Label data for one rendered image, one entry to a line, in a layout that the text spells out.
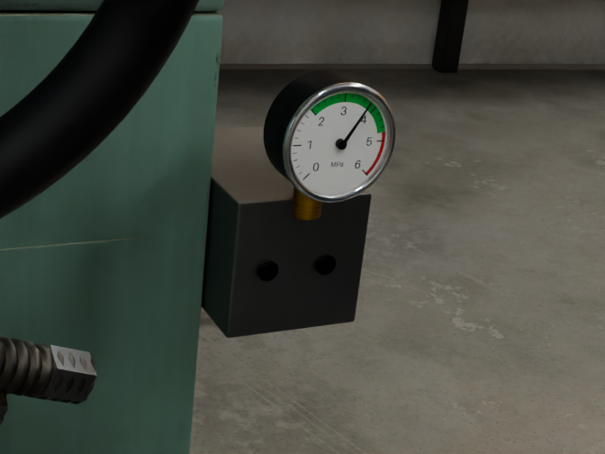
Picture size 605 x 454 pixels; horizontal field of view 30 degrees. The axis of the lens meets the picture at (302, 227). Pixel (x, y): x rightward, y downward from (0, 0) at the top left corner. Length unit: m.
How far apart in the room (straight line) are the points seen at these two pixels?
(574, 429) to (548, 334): 0.29
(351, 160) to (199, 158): 0.09
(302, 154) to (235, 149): 0.11
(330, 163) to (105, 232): 0.13
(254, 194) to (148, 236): 0.06
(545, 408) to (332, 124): 1.19
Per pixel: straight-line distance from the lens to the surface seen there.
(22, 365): 0.50
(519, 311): 1.98
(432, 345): 1.82
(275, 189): 0.61
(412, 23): 3.48
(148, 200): 0.60
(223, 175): 0.62
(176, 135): 0.60
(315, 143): 0.56
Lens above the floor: 0.83
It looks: 22 degrees down
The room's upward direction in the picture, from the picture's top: 6 degrees clockwise
